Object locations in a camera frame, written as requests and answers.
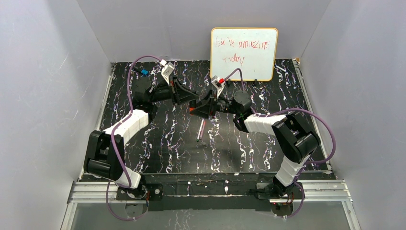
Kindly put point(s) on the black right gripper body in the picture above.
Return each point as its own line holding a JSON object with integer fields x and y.
{"x": 212, "y": 104}

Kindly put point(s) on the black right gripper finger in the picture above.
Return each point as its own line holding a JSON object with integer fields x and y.
{"x": 205, "y": 101}
{"x": 202, "y": 111}

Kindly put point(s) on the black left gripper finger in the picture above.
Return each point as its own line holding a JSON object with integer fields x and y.
{"x": 182, "y": 90}
{"x": 186, "y": 97}

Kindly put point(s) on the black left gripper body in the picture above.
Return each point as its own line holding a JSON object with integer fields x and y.
{"x": 174, "y": 90}

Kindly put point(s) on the black orange highlighter pen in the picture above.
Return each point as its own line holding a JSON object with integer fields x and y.
{"x": 192, "y": 107}

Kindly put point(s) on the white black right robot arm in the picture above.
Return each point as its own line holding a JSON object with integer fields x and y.
{"x": 293, "y": 133}

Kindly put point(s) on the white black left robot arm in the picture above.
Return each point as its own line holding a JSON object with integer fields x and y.
{"x": 105, "y": 150}

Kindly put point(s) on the pink white pen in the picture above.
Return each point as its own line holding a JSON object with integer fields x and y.
{"x": 202, "y": 130}

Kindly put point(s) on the white green pen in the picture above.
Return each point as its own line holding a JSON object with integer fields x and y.
{"x": 199, "y": 130}

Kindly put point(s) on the small white pen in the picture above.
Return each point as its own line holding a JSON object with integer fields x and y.
{"x": 280, "y": 68}

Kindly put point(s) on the blue black marker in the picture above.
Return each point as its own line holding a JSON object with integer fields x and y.
{"x": 141, "y": 71}

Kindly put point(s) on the orange framed whiteboard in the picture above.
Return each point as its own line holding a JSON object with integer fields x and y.
{"x": 251, "y": 49}

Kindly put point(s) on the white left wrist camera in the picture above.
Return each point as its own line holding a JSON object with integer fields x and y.
{"x": 167, "y": 69}

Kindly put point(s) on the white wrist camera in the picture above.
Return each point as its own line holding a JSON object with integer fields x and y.
{"x": 219, "y": 84}
{"x": 167, "y": 69}

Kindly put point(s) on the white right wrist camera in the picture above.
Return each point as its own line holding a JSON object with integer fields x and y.
{"x": 219, "y": 84}

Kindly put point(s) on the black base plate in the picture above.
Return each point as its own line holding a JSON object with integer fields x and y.
{"x": 204, "y": 191}

